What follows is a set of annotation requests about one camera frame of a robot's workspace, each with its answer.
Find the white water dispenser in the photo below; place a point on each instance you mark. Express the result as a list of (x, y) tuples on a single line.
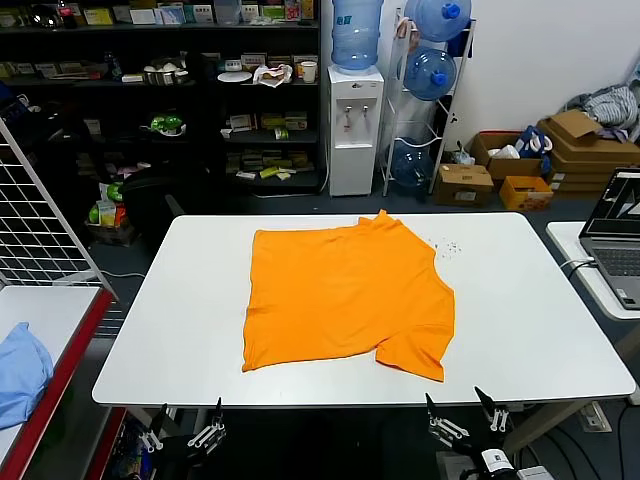
[(352, 165)]

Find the dark spray bottle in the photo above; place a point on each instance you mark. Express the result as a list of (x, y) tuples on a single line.
[(114, 67)]

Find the black shelving unit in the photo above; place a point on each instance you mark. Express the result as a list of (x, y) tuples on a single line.
[(150, 27)]

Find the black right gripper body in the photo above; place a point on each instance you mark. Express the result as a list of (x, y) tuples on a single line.
[(475, 452)]

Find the white paper cup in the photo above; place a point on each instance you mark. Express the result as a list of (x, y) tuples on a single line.
[(309, 72)]

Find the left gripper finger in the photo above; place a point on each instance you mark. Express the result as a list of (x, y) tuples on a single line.
[(161, 417), (218, 415)]

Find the grey floor socket box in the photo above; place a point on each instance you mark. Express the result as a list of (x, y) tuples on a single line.
[(447, 467)]

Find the small white side table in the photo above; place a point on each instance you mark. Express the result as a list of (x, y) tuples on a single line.
[(565, 240)]

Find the grey laptop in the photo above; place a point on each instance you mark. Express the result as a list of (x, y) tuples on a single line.
[(615, 260)]

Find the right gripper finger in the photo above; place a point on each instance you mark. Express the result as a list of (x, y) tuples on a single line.
[(432, 407), (485, 398)]

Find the basket of snack packs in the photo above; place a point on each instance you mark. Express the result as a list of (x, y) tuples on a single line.
[(107, 212)]

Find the blue and white bag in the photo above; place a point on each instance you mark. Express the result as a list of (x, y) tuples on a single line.
[(530, 142)]

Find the large white work table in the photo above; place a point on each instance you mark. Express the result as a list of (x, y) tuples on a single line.
[(500, 325)]

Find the black office chair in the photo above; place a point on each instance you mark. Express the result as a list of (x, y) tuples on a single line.
[(150, 195)]

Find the green toy vegetables bowl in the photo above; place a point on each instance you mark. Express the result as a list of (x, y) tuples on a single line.
[(165, 122)]

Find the white and red plastic bag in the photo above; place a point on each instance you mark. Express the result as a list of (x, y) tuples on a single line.
[(270, 75)]

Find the closed brown cardboard box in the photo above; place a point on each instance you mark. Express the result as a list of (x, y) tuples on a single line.
[(462, 185)]

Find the grey pile of clothes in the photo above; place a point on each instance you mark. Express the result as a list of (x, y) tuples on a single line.
[(610, 105)]

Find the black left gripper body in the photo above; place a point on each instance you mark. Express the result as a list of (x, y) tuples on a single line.
[(177, 457)]

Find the white plate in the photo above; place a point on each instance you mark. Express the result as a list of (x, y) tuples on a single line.
[(235, 77)]

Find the white metal jug rack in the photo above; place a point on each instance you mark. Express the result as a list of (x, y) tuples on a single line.
[(386, 175)]

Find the open brown cardboard box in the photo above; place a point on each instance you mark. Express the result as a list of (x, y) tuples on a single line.
[(520, 169)]

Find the orange t-shirt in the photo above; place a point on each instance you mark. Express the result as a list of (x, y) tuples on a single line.
[(340, 290)]

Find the stack of flat cardboard boxes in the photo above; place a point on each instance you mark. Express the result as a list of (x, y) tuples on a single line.
[(590, 155)]

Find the yellow cardboard box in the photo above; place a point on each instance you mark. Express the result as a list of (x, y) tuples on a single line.
[(525, 197)]

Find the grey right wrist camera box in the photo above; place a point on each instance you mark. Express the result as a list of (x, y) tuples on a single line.
[(532, 473)]

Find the metal bowl with white buns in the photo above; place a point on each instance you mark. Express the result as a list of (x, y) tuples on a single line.
[(160, 76)]

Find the light blue cloth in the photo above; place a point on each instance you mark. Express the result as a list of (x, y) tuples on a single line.
[(20, 370)]

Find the red-edged white table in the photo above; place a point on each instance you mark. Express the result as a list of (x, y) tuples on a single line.
[(45, 310)]

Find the upright blue water jug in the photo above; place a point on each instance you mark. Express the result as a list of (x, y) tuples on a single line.
[(355, 35)]

